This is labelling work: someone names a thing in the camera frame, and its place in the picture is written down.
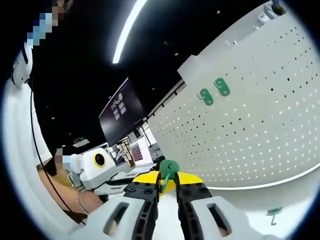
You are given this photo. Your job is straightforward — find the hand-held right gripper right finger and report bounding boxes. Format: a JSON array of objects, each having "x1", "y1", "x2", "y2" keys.
[{"x1": 174, "y1": 171, "x2": 251, "y2": 240}]

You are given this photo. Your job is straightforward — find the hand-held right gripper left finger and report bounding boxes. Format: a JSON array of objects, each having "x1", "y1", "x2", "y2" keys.
[{"x1": 77, "y1": 171, "x2": 162, "y2": 240}]

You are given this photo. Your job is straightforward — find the green hook assembly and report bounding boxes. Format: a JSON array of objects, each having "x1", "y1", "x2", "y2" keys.
[
  {"x1": 265, "y1": 206, "x2": 284, "y2": 226},
  {"x1": 212, "y1": 77, "x2": 231, "y2": 98},
  {"x1": 158, "y1": 159, "x2": 181, "y2": 195},
  {"x1": 196, "y1": 87, "x2": 215, "y2": 107}
]

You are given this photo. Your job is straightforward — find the white perforated mounting plate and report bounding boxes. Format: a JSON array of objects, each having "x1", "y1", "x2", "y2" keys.
[{"x1": 147, "y1": 9, "x2": 319, "y2": 191}]

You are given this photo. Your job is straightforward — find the person's left hand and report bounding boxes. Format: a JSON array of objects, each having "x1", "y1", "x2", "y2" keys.
[{"x1": 81, "y1": 191, "x2": 109, "y2": 214}]

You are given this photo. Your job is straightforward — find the person's white shirt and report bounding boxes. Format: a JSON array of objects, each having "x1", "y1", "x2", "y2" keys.
[{"x1": 1, "y1": 74, "x2": 84, "y2": 235}]

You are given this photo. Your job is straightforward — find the white worn device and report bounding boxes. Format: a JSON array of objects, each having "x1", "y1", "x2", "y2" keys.
[{"x1": 11, "y1": 40, "x2": 34, "y2": 89}]

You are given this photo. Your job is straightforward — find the white desk partition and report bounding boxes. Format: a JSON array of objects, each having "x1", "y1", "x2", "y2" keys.
[{"x1": 176, "y1": 1, "x2": 288, "y2": 85}]

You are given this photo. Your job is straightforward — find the ceiling light strip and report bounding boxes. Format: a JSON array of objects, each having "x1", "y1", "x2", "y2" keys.
[{"x1": 112, "y1": 0, "x2": 149, "y2": 65}]

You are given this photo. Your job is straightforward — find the silver bracelet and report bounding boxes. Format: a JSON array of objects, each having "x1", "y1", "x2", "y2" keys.
[{"x1": 75, "y1": 190, "x2": 90, "y2": 217}]

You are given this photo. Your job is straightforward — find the large dark wall screen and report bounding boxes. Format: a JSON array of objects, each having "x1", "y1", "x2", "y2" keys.
[{"x1": 98, "y1": 77, "x2": 149, "y2": 148}]

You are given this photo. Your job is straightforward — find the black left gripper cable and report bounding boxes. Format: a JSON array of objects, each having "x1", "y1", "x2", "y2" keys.
[{"x1": 29, "y1": 76, "x2": 87, "y2": 225}]

